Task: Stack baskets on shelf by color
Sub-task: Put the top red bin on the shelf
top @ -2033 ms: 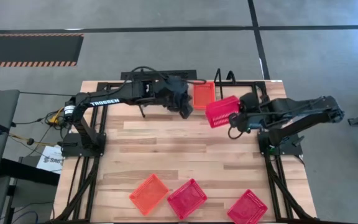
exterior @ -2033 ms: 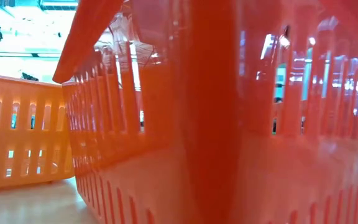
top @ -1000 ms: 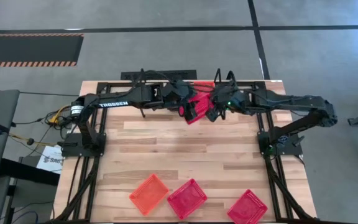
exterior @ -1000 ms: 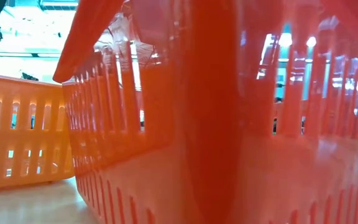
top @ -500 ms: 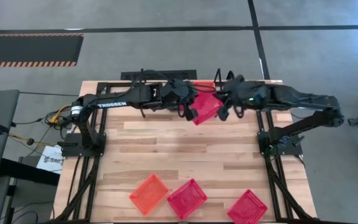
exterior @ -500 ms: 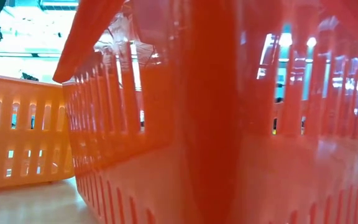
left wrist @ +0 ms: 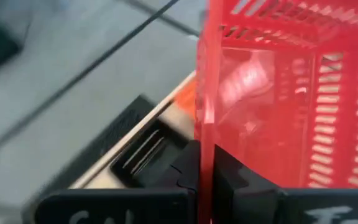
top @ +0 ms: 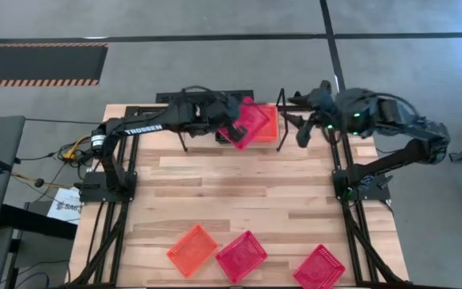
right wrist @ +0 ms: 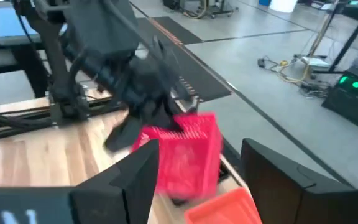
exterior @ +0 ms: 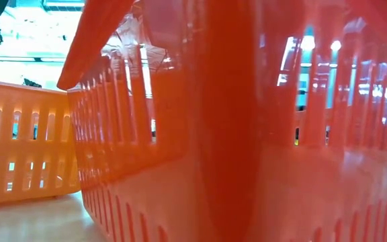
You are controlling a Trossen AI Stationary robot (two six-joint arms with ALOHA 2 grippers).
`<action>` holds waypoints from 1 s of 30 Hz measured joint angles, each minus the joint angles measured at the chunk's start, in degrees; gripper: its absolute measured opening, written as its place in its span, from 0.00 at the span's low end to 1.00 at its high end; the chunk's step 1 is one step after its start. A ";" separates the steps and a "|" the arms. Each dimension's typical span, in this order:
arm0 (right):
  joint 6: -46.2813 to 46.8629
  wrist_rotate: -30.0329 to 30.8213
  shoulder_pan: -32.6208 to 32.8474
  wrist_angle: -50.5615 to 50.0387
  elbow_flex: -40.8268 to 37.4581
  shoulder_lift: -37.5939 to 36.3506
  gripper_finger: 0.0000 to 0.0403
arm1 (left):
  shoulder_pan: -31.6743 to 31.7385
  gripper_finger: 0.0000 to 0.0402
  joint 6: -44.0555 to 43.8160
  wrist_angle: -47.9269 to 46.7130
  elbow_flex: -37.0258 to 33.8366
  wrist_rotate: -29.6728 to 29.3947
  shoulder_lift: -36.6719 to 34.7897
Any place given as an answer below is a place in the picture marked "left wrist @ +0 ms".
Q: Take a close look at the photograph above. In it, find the red plastic mesh basket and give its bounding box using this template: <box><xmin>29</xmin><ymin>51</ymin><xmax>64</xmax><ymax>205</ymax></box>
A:
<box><xmin>193</xmin><ymin>0</ymin><xmax>358</xmax><ymax>224</ymax></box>

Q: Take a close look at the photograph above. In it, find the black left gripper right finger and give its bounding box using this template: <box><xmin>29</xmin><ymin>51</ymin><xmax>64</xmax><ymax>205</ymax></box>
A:
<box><xmin>212</xmin><ymin>145</ymin><xmax>358</xmax><ymax>224</ymax></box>

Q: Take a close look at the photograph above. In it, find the wooden shelf with black frame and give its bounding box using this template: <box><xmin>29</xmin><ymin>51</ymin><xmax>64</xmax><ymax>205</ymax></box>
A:
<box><xmin>68</xmin><ymin>70</ymin><xmax>198</xmax><ymax>190</ymax></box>

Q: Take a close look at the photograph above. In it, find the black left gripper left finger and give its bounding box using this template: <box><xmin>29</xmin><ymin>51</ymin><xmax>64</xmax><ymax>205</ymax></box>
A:
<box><xmin>34</xmin><ymin>139</ymin><xmax>201</xmax><ymax>224</ymax></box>

